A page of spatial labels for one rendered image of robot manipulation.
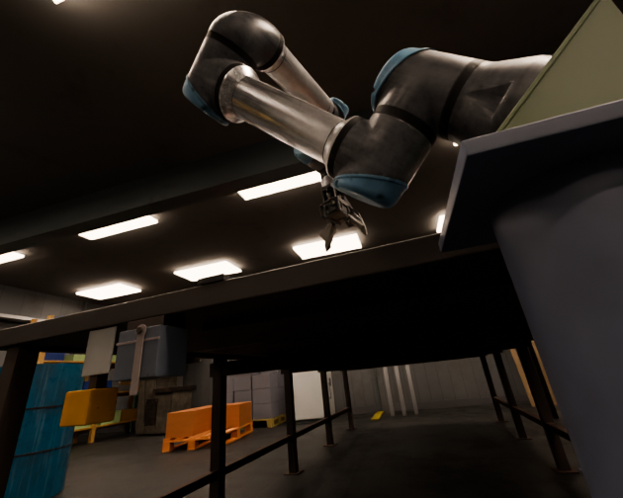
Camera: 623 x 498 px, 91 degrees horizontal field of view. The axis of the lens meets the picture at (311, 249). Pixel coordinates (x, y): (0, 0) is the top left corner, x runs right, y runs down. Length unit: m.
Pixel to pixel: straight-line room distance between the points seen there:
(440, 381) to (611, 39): 6.18
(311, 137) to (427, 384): 6.09
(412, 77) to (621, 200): 0.31
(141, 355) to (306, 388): 5.09
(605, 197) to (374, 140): 0.29
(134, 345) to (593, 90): 0.95
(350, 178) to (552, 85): 0.27
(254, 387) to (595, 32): 5.94
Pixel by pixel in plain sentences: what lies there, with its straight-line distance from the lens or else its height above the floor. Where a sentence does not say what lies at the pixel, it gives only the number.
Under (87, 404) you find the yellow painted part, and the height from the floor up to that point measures 0.67.
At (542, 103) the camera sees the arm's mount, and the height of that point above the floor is 0.93.
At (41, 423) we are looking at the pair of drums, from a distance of 3.60.
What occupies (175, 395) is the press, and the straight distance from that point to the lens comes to 6.91.
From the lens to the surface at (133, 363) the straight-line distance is 0.90.
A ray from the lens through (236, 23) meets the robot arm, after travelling 0.77.
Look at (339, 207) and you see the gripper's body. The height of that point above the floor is 1.15.
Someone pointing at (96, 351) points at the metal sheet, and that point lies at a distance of 1.05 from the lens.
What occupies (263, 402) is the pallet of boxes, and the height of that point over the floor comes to 0.38.
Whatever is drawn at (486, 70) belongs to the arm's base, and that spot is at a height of 1.03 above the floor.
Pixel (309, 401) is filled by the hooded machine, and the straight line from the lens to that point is 5.86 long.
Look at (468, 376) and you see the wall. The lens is 6.53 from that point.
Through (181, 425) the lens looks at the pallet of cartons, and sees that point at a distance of 4.94.
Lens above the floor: 0.67
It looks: 23 degrees up
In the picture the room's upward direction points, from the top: 6 degrees counter-clockwise
